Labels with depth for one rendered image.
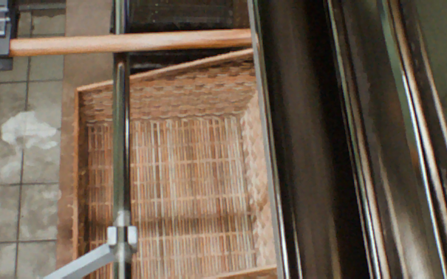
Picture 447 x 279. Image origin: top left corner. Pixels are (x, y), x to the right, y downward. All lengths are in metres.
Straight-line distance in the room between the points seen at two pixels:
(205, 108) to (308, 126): 0.99
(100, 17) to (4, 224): 0.73
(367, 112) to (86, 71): 1.30
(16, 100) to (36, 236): 0.52
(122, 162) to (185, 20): 0.75
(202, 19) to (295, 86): 0.91
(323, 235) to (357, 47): 0.27
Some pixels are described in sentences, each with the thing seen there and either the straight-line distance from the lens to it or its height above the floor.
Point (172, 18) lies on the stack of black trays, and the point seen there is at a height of 0.80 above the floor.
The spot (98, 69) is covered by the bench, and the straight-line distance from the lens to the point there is 2.45.
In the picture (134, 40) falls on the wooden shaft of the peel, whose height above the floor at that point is 1.21.
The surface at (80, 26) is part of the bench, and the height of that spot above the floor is 0.58.
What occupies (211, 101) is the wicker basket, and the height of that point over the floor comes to 0.66.
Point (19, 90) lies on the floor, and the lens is 3.18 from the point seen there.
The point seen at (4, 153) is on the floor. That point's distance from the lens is 3.05.
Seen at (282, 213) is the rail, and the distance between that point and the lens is 1.21.
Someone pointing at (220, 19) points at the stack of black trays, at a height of 0.80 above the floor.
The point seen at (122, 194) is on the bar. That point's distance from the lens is 1.53.
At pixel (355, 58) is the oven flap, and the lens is 1.31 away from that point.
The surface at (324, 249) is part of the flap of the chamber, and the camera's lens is 1.22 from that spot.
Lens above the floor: 2.47
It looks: 55 degrees down
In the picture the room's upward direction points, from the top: 1 degrees clockwise
